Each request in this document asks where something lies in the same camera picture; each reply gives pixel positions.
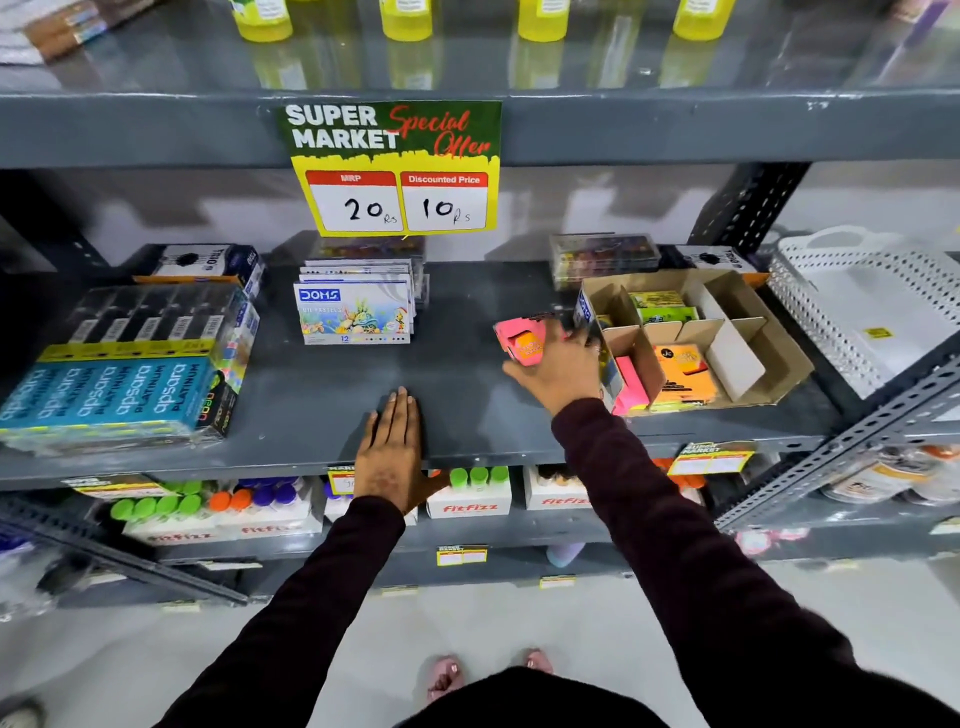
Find person's right hand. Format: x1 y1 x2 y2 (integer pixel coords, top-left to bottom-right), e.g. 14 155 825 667
501 318 605 417

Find person's left hand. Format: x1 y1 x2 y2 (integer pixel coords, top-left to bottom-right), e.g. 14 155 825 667
352 386 451 517

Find pink sticky note pack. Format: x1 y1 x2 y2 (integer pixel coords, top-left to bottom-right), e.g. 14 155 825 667
493 315 564 369
611 356 651 417

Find person's left forearm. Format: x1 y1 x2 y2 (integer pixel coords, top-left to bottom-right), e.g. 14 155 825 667
153 495 406 728

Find person's right forearm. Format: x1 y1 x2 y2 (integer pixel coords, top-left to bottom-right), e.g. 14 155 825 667
551 397 960 728

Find white box green cap bottles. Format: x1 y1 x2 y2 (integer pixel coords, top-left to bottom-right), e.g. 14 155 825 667
426 465 513 520

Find white box blue cap bottles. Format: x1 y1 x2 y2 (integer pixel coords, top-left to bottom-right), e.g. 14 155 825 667
322 472 419 527

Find clear plastic colour box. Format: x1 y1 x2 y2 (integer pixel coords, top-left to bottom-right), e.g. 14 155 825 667
549 232 662 291

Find green sticky note pack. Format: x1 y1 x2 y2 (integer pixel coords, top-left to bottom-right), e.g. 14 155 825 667
628 290 700 325

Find orange sticky note pack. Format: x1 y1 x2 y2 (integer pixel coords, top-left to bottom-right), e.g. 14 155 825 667
649 343 719 411

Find stack of oil pastel boxes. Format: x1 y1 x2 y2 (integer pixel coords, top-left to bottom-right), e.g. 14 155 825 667
294 258 430 347

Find colourful flat box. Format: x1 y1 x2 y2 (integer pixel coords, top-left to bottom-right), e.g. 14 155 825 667
309 236 426 264

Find wide white box of bottles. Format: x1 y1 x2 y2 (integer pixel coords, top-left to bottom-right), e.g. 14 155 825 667
111 476 324 546

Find black white stationery box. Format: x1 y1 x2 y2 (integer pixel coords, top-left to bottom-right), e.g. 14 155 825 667
673 245 771 288
135 243 266 299

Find cardboard display box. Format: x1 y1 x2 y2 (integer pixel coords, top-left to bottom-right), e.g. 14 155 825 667
573 267 815 417

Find green yellow price sign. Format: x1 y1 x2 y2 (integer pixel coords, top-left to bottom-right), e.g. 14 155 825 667
281 99 502 238

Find grey metal shelf rack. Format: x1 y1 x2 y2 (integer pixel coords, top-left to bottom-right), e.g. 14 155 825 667
0 0 960 610

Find grey slotted side rack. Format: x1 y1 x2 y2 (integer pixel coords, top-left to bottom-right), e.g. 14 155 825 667
714 352 960 535

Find pack of black pen boxes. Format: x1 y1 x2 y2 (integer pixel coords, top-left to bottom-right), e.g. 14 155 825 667
37 283 261 395

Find pack of blue pencil boxes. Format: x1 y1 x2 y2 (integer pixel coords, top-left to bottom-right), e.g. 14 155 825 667
0 356 226 453

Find white perforated plastic basket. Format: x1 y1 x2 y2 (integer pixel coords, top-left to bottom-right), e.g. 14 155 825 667
766 226 960 401

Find yellow liquid bottle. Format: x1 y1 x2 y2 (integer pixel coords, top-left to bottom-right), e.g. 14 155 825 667
517 0 572 44
672 0 738 42
378 0 435 43
228 0 294 43

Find white glue jars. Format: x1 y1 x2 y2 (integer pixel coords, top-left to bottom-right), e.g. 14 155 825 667
820 445 960 508

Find wrapped paper packages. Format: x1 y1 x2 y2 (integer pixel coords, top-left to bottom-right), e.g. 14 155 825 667
0 0 160 66

